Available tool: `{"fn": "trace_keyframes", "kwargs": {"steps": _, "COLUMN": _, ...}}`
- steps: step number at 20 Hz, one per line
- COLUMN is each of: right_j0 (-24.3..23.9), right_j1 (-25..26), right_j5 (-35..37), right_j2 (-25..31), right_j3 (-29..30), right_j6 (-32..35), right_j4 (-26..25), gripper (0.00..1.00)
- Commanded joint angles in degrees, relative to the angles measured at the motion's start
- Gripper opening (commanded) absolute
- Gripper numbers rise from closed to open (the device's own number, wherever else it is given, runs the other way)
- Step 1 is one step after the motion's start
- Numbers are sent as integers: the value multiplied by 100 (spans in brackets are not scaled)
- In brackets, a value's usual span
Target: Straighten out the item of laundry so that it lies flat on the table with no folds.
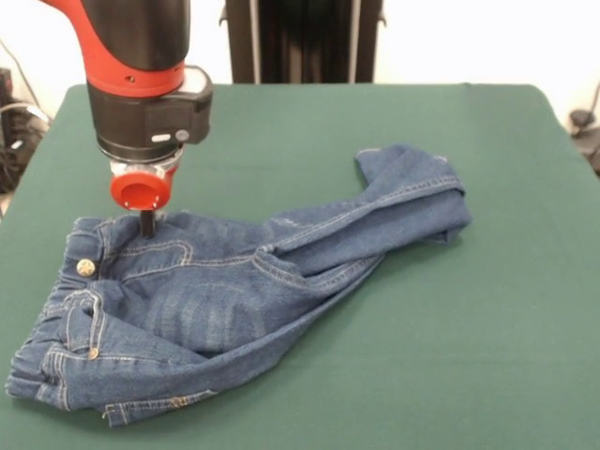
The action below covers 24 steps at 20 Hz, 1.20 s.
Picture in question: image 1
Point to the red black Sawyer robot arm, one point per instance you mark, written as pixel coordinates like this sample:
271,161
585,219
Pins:
140,94

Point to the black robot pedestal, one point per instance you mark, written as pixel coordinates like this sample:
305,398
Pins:
304,42

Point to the dark green table cloth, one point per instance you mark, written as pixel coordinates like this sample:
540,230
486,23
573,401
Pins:
422,328

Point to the blue denim jeans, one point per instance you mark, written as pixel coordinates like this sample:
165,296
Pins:
211,304

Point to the black wheeled chair base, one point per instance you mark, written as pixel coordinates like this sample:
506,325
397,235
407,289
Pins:
14,136
581,118

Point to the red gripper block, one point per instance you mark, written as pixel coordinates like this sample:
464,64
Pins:
140,192

